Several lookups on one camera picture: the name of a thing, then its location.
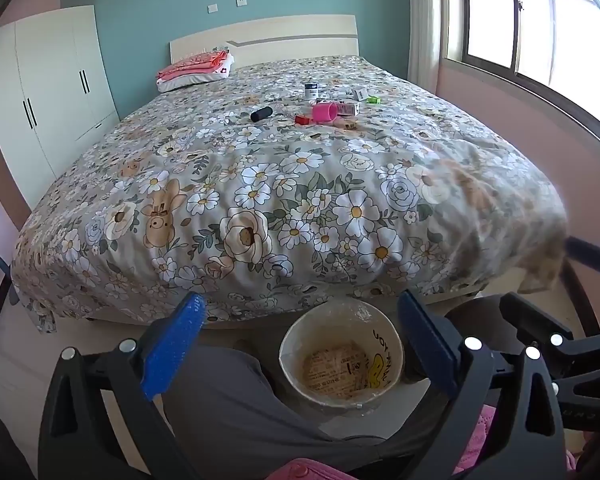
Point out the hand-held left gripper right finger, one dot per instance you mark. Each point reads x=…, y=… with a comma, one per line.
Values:
x=427, y=345

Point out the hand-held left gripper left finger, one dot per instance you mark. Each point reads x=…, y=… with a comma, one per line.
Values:
x=175, y=345

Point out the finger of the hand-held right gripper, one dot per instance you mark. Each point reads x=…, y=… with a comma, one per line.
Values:
x=530, y=317
x=592, y=256

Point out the clear plastic bin liner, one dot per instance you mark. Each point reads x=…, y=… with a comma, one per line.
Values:
x=340, y=320

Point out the white trash bin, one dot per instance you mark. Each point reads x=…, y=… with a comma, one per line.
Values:
x=300, y=340

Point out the black cylinder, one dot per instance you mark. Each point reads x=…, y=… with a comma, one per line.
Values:
x=261, y=113

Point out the white patterned carton box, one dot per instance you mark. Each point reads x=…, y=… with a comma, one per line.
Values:
x=348, y=108

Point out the pink cup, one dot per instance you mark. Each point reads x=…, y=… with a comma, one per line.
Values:
x=325, y=111

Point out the red small item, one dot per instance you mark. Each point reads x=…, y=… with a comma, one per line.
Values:
x=302, y=119

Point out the person's grey trouser leg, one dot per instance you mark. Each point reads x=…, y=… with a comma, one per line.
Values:
x=240, y=410

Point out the pink quilted jacket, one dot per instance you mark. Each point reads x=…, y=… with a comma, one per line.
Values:
x=305, y=471

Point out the floral printed blanket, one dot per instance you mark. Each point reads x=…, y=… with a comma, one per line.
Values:
x=280, y=190

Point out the small beige box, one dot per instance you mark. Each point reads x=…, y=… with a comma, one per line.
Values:
x=348, y=124

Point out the window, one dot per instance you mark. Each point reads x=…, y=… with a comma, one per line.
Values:
x=545, y=25

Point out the green small item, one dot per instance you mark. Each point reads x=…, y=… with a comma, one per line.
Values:
x=374, y=99

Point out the small white box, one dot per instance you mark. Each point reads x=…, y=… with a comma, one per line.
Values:
x=360, y=93

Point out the white pillow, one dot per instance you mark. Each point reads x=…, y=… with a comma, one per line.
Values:
x=200, y=82

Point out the dark jar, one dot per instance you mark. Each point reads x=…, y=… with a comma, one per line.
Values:
x=311, y=91

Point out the pink folded pillow stack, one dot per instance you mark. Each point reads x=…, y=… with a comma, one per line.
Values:
x=195, y=66

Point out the white wardrobe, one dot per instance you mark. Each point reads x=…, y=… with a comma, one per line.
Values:
x=50, y=90

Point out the cream curtain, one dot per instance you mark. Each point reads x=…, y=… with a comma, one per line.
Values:
x=425, y=25

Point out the cream bed headboard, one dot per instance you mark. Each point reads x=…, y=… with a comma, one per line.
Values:
x=280, y=40

